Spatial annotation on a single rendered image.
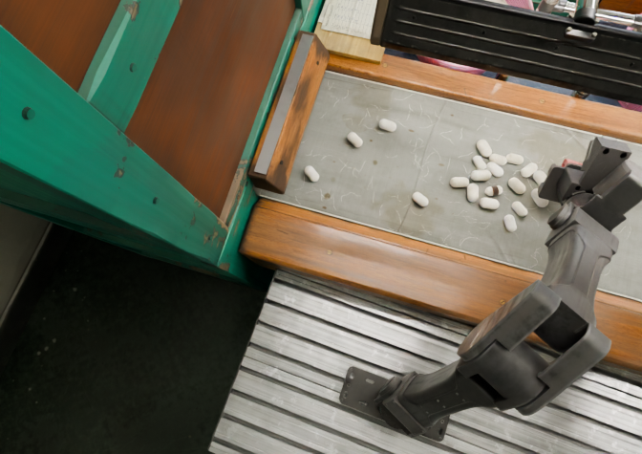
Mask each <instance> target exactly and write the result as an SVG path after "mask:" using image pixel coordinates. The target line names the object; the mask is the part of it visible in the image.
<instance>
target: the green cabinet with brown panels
mask: <svg viewBox="0 0 642 454"><path fill-rule="evenodd" d="M309 5H310V0H0V199H1V200H4V201H7V202H11V203H14V204H17V205H22V206H25V207H29V208H32V209H35V210H39V211H42V212H45V213H48V214H52V215H54V216H57V217H61V218H64V219H67V220H71V221H74V222H77V223H81V224H83V225H86V226H90V227H95V228H99V229H102V230H105V231H109V232H112V233H115V234H118V235H121V236H124V237H128V238H131V239H134V240H138V241H141V242H143V243H147V244H150V245H153V246H157V247H160V248H163V249H169V250H173V251H176V252H179V253H182V254H185V255H187V256H189V257H191V258H194V259H196V260H199V261H202V262H205V263H208V264H211V265H214V266H217V263H218V261H219V258H220V255H221V252H222V249H223V247H224V244H225V239H226V236H227V234H228V232H229V230H228V227H229V226H230V224H231V221H232V219H233V216H234V214H235V211H236V209H237V206H238V203H239V201H240V198H241V196H242V193H243V190H244V187H245V184H246V180H247V177H248V175H247V173H248V170H249V168H250V166H251V163H252V160H253V157H254V155H255V152H256V149H257V146H258V143H259V141H260V138H261V136H262V133H263V130H264V128H265V125H266V122H267V119H268V115H269V112H270V109H271V106H272V103H273V101H274V99H275V96H276V93H277V90H278V88H279V85H280V82H281V79H282V76H283V74H284V71H285V69H286V66H287V63H288V61H289V56H290V53H291V50H292V48H293V45H294V42H295V39H296V36H297V34H298V32H299V31H300V29H301V25H302V22H303V21H304V19H305V16H306V13H307V11H308V8H309Z"/></svg>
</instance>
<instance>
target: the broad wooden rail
mask: <svg viewBox="0 0 642 454"><path fill-rule="evenodd" d="M238 251H239V252H240V253H241V254H243V256H245V257H246V258H248V259H249V260H250V261H252V262H253V263H255V264H256V265H257V266H261V267H264V268H267V269H271V270H276V269H277V268H278V269H281V270H287V271H291V272H294V273H297V274H301V275H304V276H307V277H310V278H313V279H317V280H320V281H323V282H327V283H330V284H334V285H336V286H339V287H343V288H346V289H349V290H353V291H356V292H362V293H365V294H368V295H371V296H374V297H378V298H381V299H385V300H388V301H391V302H395V303H397V304H400V305H404V306H407V307H411V308H414V309H417V310H421V311H424V312H427V313H432V314H435V315H438V316H441V317H444V318H447V319H450V320H453V321H457V322H459V323H462V324H466V325H469V326H473V327H476V326H477V325H478V324H480V323H481V322H482V321H483V320H484V319H486V318H487V317H488V316H489V315H491V314H492V313H493V312H495V311H496V310H498V309H499V308H500V307H501V306H502V305H504V304H505V303H506V302H508V301H509V300H511V299H512V298H513V297H515V296H516V295H517V294H519V293H520V292H522V291H523V290H524V289H526V288H527V287H528V286H530V285H531V284H532V283H534V282H535V281H536V280H538V279H540V280H541V279H542V277H543V276H542V275H541V274H539V273H535V272H531V271H528V270H522V269H518V268H514V267H511V266H507V265H505V264H501V263H497V262H494V261H490V260H487V259H483V258H480V257H477V256H473V255H469V254H466V253H462V252H459V251H455V250H451V249H446V248H443V247H439V246H435V245H432V244H428V243H425V242H421V241H418V240H415V239H411V238H408V237H404V236H400V235H397V234H393V233H390V232H387V231H383V230H380V229H376V228H372V227H366V226H363V225H360V224H356V223H353V222H349V221H346V220H342V219H338V218H335V217H332V216H329V215H325V214H321V213H318V212H314V211H310V210H307V209H304V208H301V207H297V206H293V205H287V204H284V203H280V202H276V201H273V200H270V199H267V198H260V199H259V200H258V201H257V203H256V204H255V205H254V206H253V208H252V210H251V213H250V216H249V219H248V221H247V224H246V229H245V232H244V235H243V238H242V241H241V243H240V246H239V248H238ZM278 269H277V270H278ZM594 314H595V317H596V328H597V329H598V330H599V331H600V332H601V333H603V334H604V335H605V336H606V337H607V338H609V339H610V340H611V345H610V351H609V352H608V354H607V355H606V356H605V357H604V358H603V359H602V360H600V361H599V362H598V363H601V364H604V365H608V366H610V367H614V368H617V369H620V370H624V371H627V372H630V373H634V374H637V375H640V376H642V302H638V301H635V300H631V299H628V298H625V297H621V296H618V295H614V294H610V293H607V292H601V291H596V294H595V299H594Z"/></svg>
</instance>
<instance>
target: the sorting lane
mask: <svg viewBox="0 0 642 454"><path fill-rule="evenodd" d="M382 119H387V120H389V121H392V122H394V123H395V124H396V130H395V131H393V132H390V131H387V130H385V129H382V128H380V127H379V122H380V121H381V120H382ZM351 132H354V133H356V134H357V136H358V137H360V138H361V139H362V145H361V146H360V147H355V146H354V145H353V144H352V143H351V142H350V141H348V134H349V133H351ZM601 136H602V135H597V134H593V133H590V132H586V131H581V130H577V129H573V128H569V127H565V126H561V125H557V124H553V123H548V122H544V121H540V120H536V119H529V118H525V117H521V116H517V115H512V114H508V113H505V112H501V111H496V110H492V109H488V108H484V107H480V106H476V105H472V104H468V103H463V102H459V101H455V100H452V99H447V98H443V97H436V96H431V95H427V94H423V93H420V92H415V91H411V90H407V89H403V88H399V87H395V86H391V85H387V84H383V83H378V82H374V81H370V80H367V79H362V78H358V77H354V76H346V75H342V74H339V73H335V72H330V71H325V73H324V76H323V79H322V82H321V85H320V88H319V91H318V94H317V97H316V100H315V102H314V105H313V107H312V110H311V113H310V118H309V120H308V123H307V125H306V128H305V131H304V135H303V137H302V139H301V142H300V145H299V148H298V151H297V155H296V158H295V161H294V164H293V167H292V170H291V173H290V175H289V181H288V185H287V188H286V191H285V194H283V195H282V194H278V193H274V192H271V191H267V190H264V189H262V190H261V193H260V197H261V198H267V199H270V200H273V201H276V202H280V203H284V204H287V205H293V206H297V207H301V208H304V209H307V210H310V211H314V212H318V213H321V214H325V215H329V216H332V217H335V218H338V219H342V220H346V221H349V222H353V223H356V224H360V225H363V226H366V227H372V228H376V229H380V230H383V231H387V232H390V233H393V234H397V235H400V236H404V237H408V238H411V239H415V240H418V241H421V242H425V243H428V244H432V245H435V246H439V247H443V248H446V249H451V250H455V251H459V252H462V253H466V254H469V255H473V256H477V257H480V258H483V259H487V260H490V261H494V262H497V263H501V264H505V265H507V266H511V267H514V268H518V269H522V270H528V271H531V272H535V273H539V274H541V275H544V272H545V270H546V266H547V262H548V252H547V250H548V247H547V246H546V245H545V242H546V239H547V237H548V235H549V233H550V232H551V231H552V228H551V227H549V225H548V224H547V221H548V219H549V217H550V216H551V215H552V214H553V213H554V212H556V211H557V210H558V209H559V208H560V207H561V204H560V203H557V202H553V201H550V200H548V205H547V206H545V207H539V206H537V204H536V203H535V201H534V200H533V198H532V197H531V192H532V190H533V189H535V188H539V186H538V184H537V183H536V181H535V180H534V179H533V174H534V173H535V172H534V173H533V174H531V175H530V176H529V177H523V176H522V175H521V170H522V169H523V168H524V167H526V166H527V165H528V164H530V163H532V162H533V163H536V164H537V166H538V169H537V171H538V170H541V171H544V172H545V174H546V176H547V175H548V172H547V171H548V169H549V168H550V167H551V165H552V164H554V163H556V165H559V166H562V163H563V161H564V159H570V160H573V161H576V162H580V163H583V161H584V160H585V157H586V154H587V151H588V147H589V142H590V141H592V140H594V139H595V137H601ZM479 140H486V141H487V142H488V144H489V146H490V148H491V150H492V154H498V155H501V156H504V157H506V156H507V155H508V154H516V155H520V156H522V157H523V158H524V162H523V163H521V164H514V163H510V162H506V164H505V165H499V167H500V168H502V169H503V175H502V176H501V177H500V178H496V177H494V176H493V175H492V174H491V177H490V179H489V180H487V181H473V180H472V179H471V173H472V172H473V171H474V170H479V169H478V168H477V167H476V166H475V165H474V163H473V158H474V157H475V156H480V157H481V158H482V160H483V161H484V162H485V164H488V163H489V162H490V160H489V157H490V156H489V157H483V156H482V155H481V153H480V151H479V149H478V147H477V142H478V141H479ZM492 154H491V155H492ZM307 166H312V167H313V168H314V170H315V171H316V172H317V173H318V175H319V179H318V181H317V182H312V181H311V180H310V178H309V177H308V176H307V175H306V174H305V168H306V167H307ZM455 177H464V178H467V179H468V180H469V184H476V185H477V186H478V187H479V199H478V200H477V201H476V202H474V203H472V202H470V201H469V200H468V199H467V187H453V186H452V185H450V181H451V179H453V178H455ZM511 178H517V179H519V180H520V181H521V182H522V183H523V184H524V185H525V192H524V193H523V194H518V193H516V192H515V191H514V190H513V189H512V188H511V187H510V186H509V185H508V181H509V180H510V179H511ZM493 185H499V186H501V187H502V188H503V192H502V194H500V195H496V196H487V195H486V194H485V189H486V188H487V187H489V186H493ZM416 192H419V193H421V194H422V195H423V196H424V197H426V198H427V199H428V205H427V206H420V205H419V204H417V203H416V202H415V201H414V200H413V198H412V197H413V194H414V193H416ZM481 198H489V199H495V200H497V201H498V202H499V207H498V208H497V209H489V208H483V207H481V206H480V199H481ZM514 202H520V203H521V204H522V205H523V206H524V207H525V208H526V210H527V214H526V215H525V216H524V217H520V216H519V215H518V214H517V213H516V211H515V210H514V209H513V208H512V204H513V203H514ZM506 215H512V216H513V217H514V218H515V223H516V226H517V228H516V230H515V231H513V232H510V231H508V230H507V229H506V227H505V223H504V220H503V219H504V217H505V216H506ZM625 215H626V216H627V219H626V220H625V221H624V222H622V223H621V224H620V225H618V226H617V227H615V228H614V229H613V230H612V231H611V232H612V234H614V235H615V236H616V237H617V238H618V239H619V245H618V250H617V253H615V254H614V255H613V256H612V257H611V261H610V262H609V263H608V264H607V265H605V266H604V268H603V270H602V272H601V275H600V279H599V283H598V287H597V291H601V292H607V293H610V294H614V295H618V296H621V297H625V298H628V299H631V300H635V301H638V302H642V202H640V203H639V204H638V205H636V206H635V207H634V208H632V209H631V210H630V211H628V212H627V213H626V214H625Z"/></svg>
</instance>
